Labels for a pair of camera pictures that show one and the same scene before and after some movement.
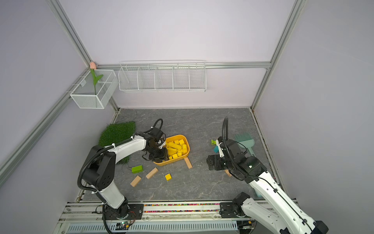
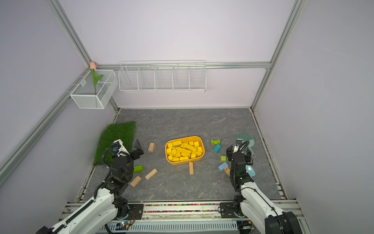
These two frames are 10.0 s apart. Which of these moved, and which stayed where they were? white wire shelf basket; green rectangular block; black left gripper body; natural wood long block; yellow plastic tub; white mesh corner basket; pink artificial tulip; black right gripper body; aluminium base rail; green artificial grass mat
Moved: black right gripper body; black left gripper body; yellow plastic tub
Stayed: white wire shelf basket; green rectangular block; pink artificial tulip; aluminium base rail; white mesh corner basket; natural wood long block; green artificial grass mat
